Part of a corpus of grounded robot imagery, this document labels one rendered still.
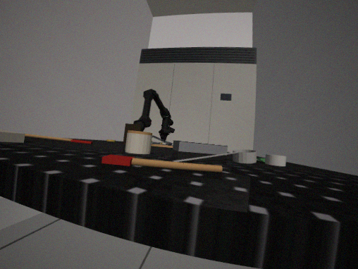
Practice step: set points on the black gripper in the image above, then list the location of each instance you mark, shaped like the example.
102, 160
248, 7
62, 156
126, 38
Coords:
164, 132

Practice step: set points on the white cylindrical jar with wooden lid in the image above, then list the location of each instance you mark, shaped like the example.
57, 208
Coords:
138, 142

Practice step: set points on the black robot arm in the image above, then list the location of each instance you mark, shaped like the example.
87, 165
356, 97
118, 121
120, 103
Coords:
144, 120

